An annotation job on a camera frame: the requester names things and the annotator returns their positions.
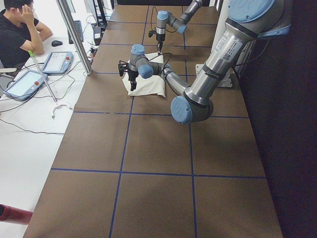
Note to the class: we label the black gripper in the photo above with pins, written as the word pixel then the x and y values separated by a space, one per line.
pixel 132 74
pixel 160 37

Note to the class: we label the cream long-sleeve cat shirt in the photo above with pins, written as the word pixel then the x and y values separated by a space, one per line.
pixel 153 85

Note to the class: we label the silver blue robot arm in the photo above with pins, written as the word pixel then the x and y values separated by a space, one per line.
pixel 247 20
pixel 165 18

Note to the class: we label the black box with label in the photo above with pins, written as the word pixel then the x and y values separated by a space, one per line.
pixel 97 31

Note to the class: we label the blue teach pendant far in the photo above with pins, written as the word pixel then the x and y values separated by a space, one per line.
pixel 57 63

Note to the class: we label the blue teach pendant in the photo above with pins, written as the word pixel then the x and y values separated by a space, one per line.
pixel 25 86
pixel 57 63

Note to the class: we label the black computer mouse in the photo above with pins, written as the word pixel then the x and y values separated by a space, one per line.
pixel 56 43

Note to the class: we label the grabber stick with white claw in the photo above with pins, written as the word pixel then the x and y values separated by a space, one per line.
pixel 56 103

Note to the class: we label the blue teach pendant near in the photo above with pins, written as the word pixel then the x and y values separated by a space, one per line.
pixel 25 86

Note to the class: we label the person in black shirt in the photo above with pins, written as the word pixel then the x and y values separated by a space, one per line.
pixel 20 32

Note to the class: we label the red cylinder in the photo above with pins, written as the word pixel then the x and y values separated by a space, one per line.
pixel 14 215

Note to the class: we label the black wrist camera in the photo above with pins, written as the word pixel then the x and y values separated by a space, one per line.
pixel 122 67
pixel 151 33

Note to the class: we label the aluminium frame post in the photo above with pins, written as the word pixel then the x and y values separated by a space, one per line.
pixel 69 22

